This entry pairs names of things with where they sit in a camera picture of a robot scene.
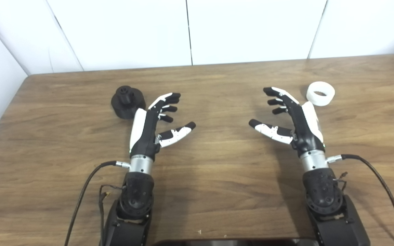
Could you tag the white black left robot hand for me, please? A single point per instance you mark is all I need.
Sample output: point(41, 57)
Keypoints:
point(142, 136)

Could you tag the round black part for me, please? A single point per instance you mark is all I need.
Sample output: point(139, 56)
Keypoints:
point(125, 104)

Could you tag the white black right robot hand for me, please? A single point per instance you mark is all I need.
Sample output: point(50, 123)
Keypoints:
point(304, 133)

